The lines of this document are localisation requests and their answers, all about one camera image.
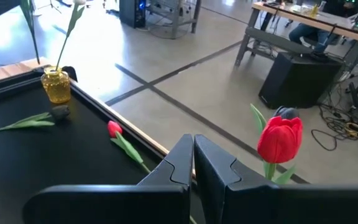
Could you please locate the black artificial tulip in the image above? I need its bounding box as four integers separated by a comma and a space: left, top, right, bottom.
273, 105, 300, 121
0, 105, 71, 136

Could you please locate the black floor box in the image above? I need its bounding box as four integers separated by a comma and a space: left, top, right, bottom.
259, 52, 344, 110

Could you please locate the wooden top workbench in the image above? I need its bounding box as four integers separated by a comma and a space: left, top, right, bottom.
234, 1, 358, 68

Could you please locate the red artificial tulip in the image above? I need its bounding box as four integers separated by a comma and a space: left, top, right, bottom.
106, 120, 151, 174
249, 103, 304, 185

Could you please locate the black computer tower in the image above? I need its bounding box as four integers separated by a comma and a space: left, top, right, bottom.
119, 0, 147, 29

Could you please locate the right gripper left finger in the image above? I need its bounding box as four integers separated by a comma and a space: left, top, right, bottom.
137, 133, 195, 224

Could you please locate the black floor cable tangle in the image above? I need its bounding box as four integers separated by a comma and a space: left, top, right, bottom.
311, 102, 358, 152

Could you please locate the person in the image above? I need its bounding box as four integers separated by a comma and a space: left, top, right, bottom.
289, 23, 338, 54

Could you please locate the yellow glass vase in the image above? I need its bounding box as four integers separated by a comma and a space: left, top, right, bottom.
40, 65, 71, 104

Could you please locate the black clamp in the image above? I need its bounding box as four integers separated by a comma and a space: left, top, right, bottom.
62, 65, 78, 83

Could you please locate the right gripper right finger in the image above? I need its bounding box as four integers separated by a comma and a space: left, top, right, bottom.
195, 134, 275, 224

